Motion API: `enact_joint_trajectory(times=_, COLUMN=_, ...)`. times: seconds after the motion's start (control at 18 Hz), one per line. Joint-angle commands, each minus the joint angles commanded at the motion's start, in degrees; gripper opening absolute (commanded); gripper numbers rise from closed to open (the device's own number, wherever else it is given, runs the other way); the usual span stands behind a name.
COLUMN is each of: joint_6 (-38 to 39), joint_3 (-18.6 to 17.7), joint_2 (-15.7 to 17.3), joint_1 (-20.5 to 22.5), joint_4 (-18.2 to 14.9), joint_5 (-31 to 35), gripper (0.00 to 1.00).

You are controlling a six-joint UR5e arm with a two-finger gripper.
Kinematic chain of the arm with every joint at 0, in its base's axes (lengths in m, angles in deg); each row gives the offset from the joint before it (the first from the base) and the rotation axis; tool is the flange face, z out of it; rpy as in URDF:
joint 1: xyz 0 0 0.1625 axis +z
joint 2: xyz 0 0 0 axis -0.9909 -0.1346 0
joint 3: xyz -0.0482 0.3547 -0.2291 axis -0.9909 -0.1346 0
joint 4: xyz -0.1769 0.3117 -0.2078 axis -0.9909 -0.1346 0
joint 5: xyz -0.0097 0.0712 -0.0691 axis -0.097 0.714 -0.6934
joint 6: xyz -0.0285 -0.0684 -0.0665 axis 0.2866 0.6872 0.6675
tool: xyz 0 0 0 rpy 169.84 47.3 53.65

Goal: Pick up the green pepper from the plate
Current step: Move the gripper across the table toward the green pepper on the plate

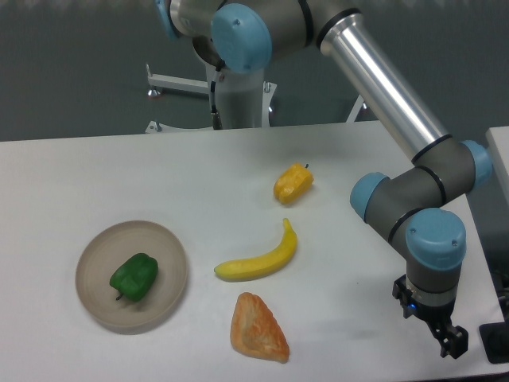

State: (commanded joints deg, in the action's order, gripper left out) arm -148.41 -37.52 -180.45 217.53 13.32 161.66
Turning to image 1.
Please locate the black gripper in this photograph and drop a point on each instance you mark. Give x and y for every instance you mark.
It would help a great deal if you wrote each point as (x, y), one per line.
(435, 309)

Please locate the green bell pepper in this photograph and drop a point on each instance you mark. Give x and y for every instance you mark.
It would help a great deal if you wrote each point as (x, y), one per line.
(135, 277)

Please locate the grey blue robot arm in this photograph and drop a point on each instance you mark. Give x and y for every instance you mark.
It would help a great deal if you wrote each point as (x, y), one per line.
(239, 39)

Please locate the yellow bell pepper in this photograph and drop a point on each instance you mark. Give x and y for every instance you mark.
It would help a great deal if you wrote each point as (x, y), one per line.
(293, 183)

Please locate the beige round plate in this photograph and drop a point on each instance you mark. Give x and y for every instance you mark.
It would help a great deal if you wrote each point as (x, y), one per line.
(112, 248)

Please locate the black device at right edge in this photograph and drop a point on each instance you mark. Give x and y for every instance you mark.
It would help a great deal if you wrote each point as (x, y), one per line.
(495, 341)

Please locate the orange pastry bread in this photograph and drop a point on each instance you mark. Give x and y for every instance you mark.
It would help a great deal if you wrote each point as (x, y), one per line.
(255, 331)

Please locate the yellow banana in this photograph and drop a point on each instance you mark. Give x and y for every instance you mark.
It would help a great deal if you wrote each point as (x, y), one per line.
(260, 266)

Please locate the white side table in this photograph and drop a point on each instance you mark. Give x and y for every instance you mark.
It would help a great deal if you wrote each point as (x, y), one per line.
(491, 159)

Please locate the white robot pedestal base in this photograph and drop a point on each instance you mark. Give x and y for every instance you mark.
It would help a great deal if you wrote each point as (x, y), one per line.
(302, 88)

